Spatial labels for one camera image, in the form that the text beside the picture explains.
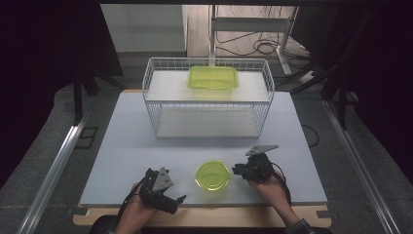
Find white metal desk frame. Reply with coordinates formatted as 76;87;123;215
208;4;300;76

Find black metal stand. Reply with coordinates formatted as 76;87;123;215
290;9;374;132
71;61;129;127

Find thin black floor cable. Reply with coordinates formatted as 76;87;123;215
301;123;320;148

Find person's right hand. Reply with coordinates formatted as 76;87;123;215
247;173;288;215

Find person's dark clothing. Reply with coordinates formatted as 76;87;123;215
89;214;122;234

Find yellow round plastic bowl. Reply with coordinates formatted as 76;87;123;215
194;159;233;193

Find white power strip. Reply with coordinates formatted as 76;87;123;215
299;69;319;84

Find white wire two-tier rack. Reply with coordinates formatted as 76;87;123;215
141;57;276;140

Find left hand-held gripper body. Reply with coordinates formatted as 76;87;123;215
139;166;179;215

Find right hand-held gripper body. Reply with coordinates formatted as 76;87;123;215
243;144;281;183

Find black floor cables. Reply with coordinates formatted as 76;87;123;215
215;5;311;60

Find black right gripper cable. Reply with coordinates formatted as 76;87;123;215
270;161;292;207

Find person's left hand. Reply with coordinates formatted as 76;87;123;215
120;182;158;228

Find black floor bracket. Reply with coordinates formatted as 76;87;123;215
75;126;99;150

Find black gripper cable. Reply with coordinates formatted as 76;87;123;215
117;176;148;219
270;161;292;207

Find yellow rectangular plastic tray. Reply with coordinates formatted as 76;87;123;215
186;65;241;92

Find silver metal rail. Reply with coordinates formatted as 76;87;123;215
17;97;95;234
321;97;403;234

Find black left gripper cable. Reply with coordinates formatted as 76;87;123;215
117;176;148;219

